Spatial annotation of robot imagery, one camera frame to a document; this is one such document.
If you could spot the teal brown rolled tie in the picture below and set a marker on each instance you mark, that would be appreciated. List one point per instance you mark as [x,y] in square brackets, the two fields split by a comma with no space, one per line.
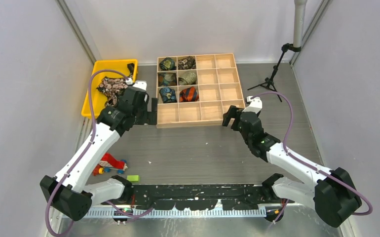
[167,79]

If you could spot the grey vertical pole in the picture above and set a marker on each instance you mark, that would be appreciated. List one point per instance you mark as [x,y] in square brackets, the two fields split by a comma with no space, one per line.
[300,6]

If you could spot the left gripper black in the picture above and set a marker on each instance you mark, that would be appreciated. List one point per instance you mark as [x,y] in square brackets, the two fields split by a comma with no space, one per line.
[149,117]

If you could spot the green block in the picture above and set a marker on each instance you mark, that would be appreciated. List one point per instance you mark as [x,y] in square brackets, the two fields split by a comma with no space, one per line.
[133,178]

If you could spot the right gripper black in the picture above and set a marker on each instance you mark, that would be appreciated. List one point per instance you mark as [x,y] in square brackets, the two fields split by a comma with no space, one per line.
[233,112]

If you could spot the dark brown floral rolled tie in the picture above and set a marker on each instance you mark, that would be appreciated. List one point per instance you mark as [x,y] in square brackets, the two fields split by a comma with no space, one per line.
[186,63]

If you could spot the aluminium rail frame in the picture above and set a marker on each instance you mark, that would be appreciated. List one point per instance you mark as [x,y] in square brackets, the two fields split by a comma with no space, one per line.
[107,211]

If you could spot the olive paisley rolled tie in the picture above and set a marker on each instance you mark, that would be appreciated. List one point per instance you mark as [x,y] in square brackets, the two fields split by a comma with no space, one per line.
[187,78]

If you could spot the black patterned tie in bin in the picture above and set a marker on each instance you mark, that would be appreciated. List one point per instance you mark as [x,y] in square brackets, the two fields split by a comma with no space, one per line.
[131,68]

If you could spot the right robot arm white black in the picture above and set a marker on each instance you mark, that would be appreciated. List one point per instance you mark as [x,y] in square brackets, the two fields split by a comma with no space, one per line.
[331,193]

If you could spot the yellow plastic bin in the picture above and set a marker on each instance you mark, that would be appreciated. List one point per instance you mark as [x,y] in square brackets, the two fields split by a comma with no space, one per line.
[99,99]

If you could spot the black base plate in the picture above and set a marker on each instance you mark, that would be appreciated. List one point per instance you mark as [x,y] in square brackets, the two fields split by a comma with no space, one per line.
[196,197]

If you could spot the dark green rolled tie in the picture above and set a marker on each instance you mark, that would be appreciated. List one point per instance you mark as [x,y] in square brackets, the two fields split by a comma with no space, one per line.
[167,64]

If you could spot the blue paisley rolled tie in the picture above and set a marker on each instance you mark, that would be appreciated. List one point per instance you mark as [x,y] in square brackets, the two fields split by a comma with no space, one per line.
[168,95]

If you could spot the black mini tripod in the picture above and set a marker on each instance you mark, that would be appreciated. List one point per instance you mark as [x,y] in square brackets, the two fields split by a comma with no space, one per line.
[269,81]

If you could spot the orange navy striped rolled tie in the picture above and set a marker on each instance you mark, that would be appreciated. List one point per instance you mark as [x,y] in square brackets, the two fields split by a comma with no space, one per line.
[189,94]

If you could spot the red toy truck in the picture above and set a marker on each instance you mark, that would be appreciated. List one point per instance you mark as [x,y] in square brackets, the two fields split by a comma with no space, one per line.
[108,163]

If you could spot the wooden compartment tray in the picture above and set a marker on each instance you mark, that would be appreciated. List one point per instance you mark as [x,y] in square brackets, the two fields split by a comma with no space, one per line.
[218,85]

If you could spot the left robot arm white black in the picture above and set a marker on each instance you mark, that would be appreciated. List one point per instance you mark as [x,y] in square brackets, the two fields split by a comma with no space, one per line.
[67,191]

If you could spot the pink floral black tie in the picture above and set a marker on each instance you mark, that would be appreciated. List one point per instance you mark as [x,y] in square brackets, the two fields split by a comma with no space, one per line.
[113,89]

